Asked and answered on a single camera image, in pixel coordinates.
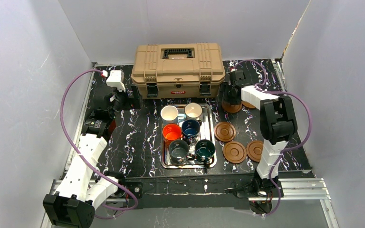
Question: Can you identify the brown wooden coaster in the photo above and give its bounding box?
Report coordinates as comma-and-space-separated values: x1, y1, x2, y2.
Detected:
214, 122, 236, 143
241, 101, 256, 109
221, 101, 242, 114
223, 141, 247, 164
246, 140, 264, 162

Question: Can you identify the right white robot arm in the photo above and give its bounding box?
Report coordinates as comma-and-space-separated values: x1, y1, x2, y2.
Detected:
220, 70, 298, 179

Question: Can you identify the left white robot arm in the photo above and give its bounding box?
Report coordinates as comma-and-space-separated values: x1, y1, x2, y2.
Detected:
43, 85, 141, 228

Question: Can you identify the white cup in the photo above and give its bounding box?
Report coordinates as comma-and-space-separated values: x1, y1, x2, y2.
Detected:
160, 105, 179, 125

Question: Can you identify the cream cup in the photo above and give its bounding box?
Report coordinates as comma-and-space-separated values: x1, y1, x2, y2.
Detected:
184, 103, 202, 120

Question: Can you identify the orange cup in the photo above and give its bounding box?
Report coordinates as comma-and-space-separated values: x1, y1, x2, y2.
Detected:
162, 123, 182, 148

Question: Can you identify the navy blue cup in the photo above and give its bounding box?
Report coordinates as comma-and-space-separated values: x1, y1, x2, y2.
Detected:
181, 119, 201, 144

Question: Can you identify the teal cup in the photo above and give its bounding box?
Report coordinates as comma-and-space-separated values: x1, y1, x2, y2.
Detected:
194, 139, 215, 168

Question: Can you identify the dark grey cup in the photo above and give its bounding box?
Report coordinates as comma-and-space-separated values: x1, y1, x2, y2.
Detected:
169, 139, 195, 164

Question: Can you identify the tan plastic toolbox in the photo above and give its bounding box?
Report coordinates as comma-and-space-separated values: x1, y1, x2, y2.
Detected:
131, 43, 226, 99

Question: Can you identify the stainless steel tray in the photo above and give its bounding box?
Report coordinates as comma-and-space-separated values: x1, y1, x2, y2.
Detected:
161, 104, 215, 169

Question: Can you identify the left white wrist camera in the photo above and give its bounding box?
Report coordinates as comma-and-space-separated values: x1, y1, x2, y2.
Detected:
106, 70, 125, 92

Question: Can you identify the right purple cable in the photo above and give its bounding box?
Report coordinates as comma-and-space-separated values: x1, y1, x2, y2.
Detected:
232, 59, 313, 218

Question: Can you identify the aluminium frame rail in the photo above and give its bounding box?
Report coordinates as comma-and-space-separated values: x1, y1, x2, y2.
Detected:
45, 178, 339, 228

